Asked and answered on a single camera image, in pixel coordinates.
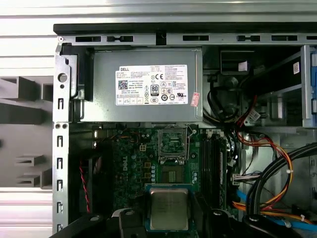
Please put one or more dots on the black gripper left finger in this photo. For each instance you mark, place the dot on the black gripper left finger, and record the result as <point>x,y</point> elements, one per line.
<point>131,225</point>

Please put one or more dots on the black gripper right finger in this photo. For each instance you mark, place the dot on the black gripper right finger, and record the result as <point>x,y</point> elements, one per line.
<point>201,223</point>

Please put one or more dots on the silver CPU with green edge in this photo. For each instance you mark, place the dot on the silver CPU with green edge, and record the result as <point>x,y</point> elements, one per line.
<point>168,208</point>

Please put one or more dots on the CPU socket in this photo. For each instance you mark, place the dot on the CPU socket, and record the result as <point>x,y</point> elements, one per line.
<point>173,174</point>

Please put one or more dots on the black RAM slot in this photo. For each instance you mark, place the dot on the black RAM slot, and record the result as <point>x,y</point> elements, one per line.
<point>219,168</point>
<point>206,168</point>

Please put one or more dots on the green motherboard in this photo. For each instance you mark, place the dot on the green motherboard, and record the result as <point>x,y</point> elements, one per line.
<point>128,153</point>

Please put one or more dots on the metal locking lever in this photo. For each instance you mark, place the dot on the metal locking lever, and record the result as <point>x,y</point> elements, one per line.
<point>189,148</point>

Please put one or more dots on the metal socket cover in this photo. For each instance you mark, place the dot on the metal socket cover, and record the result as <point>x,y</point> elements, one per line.
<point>160,146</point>

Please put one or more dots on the black open PC case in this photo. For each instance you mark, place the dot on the black open PC case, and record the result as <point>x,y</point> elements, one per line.
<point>60,148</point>

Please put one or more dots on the grey parts rack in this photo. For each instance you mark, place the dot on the grey parts rack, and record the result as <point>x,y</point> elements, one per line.
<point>24,138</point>

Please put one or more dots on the grey power supply unit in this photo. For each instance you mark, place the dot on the grey power supply unit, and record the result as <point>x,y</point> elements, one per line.
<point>104,86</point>

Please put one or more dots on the grey metal drive cage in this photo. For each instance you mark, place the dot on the grey metal drive cage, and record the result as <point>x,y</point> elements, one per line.
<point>305,86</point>

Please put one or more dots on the empty blue disk carrier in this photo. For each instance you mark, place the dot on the empty blue disk carrier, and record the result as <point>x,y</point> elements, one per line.
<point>314,81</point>

